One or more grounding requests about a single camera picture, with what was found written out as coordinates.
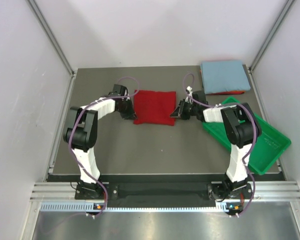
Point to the aluminium frame rail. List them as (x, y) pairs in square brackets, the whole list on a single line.
[(266, 191)]

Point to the red t shirt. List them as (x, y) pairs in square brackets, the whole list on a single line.
[(154, 107), (235, 92)]

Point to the aluminium frame post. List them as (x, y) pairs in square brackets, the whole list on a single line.
[(33, 5), (283, 13)]

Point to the right aluminium frame post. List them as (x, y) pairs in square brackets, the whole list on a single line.
[(283, 13)]

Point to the green plastic tray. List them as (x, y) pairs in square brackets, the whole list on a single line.
[(270, 145)]

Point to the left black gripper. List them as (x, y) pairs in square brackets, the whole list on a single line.
[(130, 114)]

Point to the left aluminium frame post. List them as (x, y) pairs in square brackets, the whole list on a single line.
[(33, 5)]

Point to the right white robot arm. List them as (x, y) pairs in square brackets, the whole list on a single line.
[(241, 128)]

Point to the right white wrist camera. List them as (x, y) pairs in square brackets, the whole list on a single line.
[(189, 98)]

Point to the slotted grey cable duct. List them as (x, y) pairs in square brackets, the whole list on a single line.
[(93, 207)]

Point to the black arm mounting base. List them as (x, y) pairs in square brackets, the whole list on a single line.
[(164, 190)]

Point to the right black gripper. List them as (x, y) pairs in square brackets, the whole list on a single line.
[(179, 112)]

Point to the folded red t shirt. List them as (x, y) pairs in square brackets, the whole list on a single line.
[(235, 92)]

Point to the folded blue t shirt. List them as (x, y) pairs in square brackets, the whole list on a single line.
[(224, 76)]

